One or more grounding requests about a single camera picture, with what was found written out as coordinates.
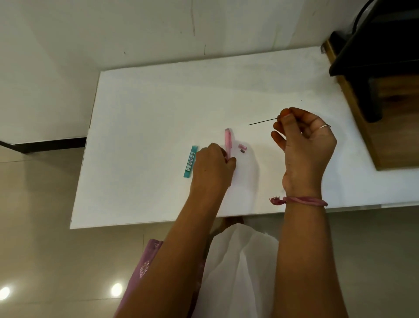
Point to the person's right hand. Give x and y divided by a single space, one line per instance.
307 154

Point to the person's left hand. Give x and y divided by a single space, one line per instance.
211 170

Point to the teal pencil lead case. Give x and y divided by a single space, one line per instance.
190 162

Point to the pink mechanical pencil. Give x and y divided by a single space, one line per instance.
228 141

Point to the pink pencil cap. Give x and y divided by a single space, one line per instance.
242 147

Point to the thin black pencil lead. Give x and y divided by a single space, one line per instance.
262 122

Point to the person's left forearm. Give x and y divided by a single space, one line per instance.
176 262

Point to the person's right forearm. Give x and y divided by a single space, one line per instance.
307 262

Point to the wooden cabinet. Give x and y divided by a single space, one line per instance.
399 144

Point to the white scarf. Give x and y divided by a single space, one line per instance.
239 272

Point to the purple patterned dress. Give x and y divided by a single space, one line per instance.
149 255

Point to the black appliance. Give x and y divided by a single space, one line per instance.
383 49

